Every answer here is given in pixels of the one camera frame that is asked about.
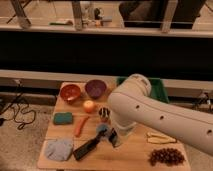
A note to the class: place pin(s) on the light blue cloth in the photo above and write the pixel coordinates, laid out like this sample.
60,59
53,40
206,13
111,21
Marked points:
58,149

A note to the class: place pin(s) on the yellow banana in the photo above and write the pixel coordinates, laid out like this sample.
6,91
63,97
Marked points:
157,138

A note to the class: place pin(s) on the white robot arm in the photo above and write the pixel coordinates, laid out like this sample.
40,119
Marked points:
130,104

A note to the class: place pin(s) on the orange carrot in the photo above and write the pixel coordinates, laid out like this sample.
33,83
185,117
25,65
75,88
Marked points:
79,126

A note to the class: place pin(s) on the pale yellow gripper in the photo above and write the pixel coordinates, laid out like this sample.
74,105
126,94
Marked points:
119,138

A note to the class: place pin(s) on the blue plastic cup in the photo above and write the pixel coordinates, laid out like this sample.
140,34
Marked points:
103,127

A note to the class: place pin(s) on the teal sponge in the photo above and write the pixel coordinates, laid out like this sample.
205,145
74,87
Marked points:
63,118

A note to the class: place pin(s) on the purple bowl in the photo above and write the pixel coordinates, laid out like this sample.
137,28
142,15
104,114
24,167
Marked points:
95,88

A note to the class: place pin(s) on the black handled brush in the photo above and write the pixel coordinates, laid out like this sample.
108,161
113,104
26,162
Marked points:
90,145

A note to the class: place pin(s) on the bunch of dark grapes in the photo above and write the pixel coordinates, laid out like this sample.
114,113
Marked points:
169,156

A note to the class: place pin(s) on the green plastic tray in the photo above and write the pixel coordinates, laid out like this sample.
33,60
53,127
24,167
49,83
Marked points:
157,90

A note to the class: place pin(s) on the orange red bowl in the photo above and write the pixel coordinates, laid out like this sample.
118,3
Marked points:
70,92

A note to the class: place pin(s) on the yellow apple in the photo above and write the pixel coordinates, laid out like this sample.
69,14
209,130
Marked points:
89,106

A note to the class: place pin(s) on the wooden board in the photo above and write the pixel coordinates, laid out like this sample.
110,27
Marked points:
131,156

